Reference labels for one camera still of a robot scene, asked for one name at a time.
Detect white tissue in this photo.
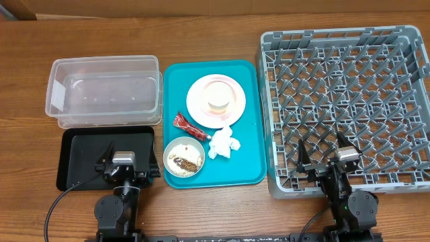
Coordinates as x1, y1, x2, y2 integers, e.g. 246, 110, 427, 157
208, 126, 241, 159

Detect teal serving tray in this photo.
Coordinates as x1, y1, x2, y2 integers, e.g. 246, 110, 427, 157
163, 60, 267, 189

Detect clear plastic bin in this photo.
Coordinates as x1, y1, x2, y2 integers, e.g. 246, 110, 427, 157
45, 55, 163, 129

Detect grey bowl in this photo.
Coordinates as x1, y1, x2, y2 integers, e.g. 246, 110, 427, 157
163, 136, 206, 178

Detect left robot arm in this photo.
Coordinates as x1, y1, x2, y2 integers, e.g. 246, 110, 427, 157
94, 143, 161, 242

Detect black plastic tray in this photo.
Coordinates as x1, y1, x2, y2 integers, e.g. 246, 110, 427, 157
56, 126, 155, 191

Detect grey dishwasher rack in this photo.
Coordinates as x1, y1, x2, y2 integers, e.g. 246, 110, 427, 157
257, 26, 429, 199

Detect rice food leftovers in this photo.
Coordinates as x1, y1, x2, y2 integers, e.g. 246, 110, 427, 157
167, 145, 203, 177

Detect pale green cup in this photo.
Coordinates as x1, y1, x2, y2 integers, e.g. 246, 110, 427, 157
204, 81, 232, 112

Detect large pink plate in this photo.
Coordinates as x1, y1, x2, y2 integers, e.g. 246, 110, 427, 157
186, 74, 246, 129

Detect red snack wrapper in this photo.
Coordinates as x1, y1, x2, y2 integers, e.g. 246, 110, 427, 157
173, 112, 212, 141

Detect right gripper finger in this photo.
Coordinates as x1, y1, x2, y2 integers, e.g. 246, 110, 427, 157
298, 139, 312, 167
336, 132, 362, 154

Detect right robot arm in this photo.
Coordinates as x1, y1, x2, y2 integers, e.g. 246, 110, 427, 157
297, 132, 383, 241

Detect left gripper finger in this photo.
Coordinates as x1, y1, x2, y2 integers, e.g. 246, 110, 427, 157
148, 147, 159, 173
97, 142, 114, 164

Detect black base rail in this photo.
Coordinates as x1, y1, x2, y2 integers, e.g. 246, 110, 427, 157
85, 232, 383, 242

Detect small pink bowl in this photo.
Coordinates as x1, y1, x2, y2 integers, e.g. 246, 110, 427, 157
200, 81, 235, 116

